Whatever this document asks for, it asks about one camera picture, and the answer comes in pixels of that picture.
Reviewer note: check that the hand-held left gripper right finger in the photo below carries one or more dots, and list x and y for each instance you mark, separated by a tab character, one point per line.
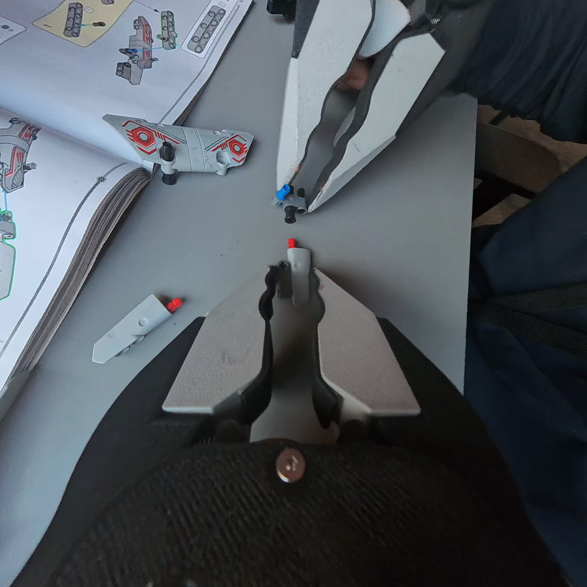
362	367

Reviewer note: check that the person's right forearm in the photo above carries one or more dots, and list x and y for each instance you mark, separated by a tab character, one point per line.
527	55

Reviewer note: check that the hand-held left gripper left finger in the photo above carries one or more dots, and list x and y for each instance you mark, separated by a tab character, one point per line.
224	362

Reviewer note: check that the grey lego panel red pin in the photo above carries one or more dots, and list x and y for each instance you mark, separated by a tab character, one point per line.
137	323

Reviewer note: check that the grey red-patterned lego panel assembly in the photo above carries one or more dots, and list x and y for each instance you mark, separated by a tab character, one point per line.
192	146

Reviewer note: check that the person's dark blue clothing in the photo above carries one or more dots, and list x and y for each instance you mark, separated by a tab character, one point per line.
527	435

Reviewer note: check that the person's right hand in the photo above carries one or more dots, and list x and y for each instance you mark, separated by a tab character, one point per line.
355	80

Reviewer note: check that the lego connector with blue pin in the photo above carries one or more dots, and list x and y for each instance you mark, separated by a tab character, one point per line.
290	199

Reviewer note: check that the grey lego panel with connector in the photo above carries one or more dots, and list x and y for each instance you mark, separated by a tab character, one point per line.
299	275

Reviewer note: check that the lego instruction booklet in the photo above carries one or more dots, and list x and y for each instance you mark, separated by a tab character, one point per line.
69	137

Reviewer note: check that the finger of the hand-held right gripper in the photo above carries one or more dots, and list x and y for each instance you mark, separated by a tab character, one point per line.
321	55
394	101

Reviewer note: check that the black lego piece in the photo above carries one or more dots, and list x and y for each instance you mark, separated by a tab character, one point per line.
279	7

